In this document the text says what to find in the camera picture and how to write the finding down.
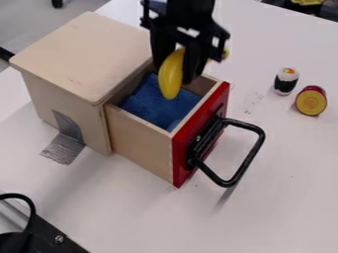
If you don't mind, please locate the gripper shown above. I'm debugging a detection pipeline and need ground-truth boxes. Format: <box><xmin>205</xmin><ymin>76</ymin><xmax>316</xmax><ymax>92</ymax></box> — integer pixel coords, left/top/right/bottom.
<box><xmin>139</xmin><ymin>12</ymin><xmax>233</xmax><ymax>85</ymax></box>

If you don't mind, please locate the red and yellow toy fruit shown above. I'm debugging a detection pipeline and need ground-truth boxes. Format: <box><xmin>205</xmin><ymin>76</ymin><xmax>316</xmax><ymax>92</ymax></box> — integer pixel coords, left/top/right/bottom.
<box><xmin>293</xmin><ymin>84</ymin><xmax>329</xmax><ymax>118</ymax></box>

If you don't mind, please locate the black cable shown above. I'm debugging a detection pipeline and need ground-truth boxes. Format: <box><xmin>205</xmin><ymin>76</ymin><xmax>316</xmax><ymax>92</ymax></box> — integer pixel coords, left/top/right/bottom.
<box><xmin>0</xmin><ymin>193</ymin><xmax>39</xmax><ymax>235</ymax></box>

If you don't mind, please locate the yellow toy banana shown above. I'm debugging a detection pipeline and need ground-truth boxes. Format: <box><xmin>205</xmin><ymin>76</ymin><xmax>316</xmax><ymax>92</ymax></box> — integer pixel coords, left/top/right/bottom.
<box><xmin>156</xmin><ymin>46</ymin><xmax>233</xmax><ymax>101</ymax></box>

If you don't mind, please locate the wooden cabinet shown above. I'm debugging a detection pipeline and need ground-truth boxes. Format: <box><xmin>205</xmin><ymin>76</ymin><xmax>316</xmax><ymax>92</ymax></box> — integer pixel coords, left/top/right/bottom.
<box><xmin>8</xmin><ymin>11</ymin><xmax>156</xmax><ymax>156</ymax></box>

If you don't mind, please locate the wooden drawer with red front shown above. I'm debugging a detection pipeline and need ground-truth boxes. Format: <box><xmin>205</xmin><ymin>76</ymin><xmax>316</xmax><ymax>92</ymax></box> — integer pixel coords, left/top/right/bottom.
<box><xmin>103</xmin><ymin>69</ymin><xmax>269</xmax><ymax>190</ymax></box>

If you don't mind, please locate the yellow and black object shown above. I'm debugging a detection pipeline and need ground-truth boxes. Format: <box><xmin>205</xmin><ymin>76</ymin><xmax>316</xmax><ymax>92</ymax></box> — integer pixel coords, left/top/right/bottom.
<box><xmin>262</xmin><ymin>0</ymin><xmax>338</xmax><ymax>22</ymax></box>

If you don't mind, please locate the grey tape strip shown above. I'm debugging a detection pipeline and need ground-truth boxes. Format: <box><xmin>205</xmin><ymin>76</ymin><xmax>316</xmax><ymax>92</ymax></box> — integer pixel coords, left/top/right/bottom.
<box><xmin>38</xmin><ymin>109</ymin><xmax>88</xmax><ymax>166</ymax></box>

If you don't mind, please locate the black metal base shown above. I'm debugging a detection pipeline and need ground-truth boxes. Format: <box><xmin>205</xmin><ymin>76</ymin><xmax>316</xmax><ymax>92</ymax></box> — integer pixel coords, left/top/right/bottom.
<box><xmin>0</xmin><ymin>212</ymin><xmax>92</xmax><ymax>253</ymax></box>

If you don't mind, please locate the blue cloth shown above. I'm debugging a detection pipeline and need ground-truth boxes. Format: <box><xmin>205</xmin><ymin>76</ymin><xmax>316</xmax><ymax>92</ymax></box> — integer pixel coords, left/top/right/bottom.
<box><xmin>120</xmin><ymin>72</ymin><xmax>204</xmax><ymax>133</ymax></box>

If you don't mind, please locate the toy sushi roll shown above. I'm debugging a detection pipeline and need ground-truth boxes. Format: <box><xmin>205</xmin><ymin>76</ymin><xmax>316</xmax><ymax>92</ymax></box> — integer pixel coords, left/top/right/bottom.
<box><xmin>272</xmin><ymin>66</ymin><xmax>301</xmax><ymax>97</ymax></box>

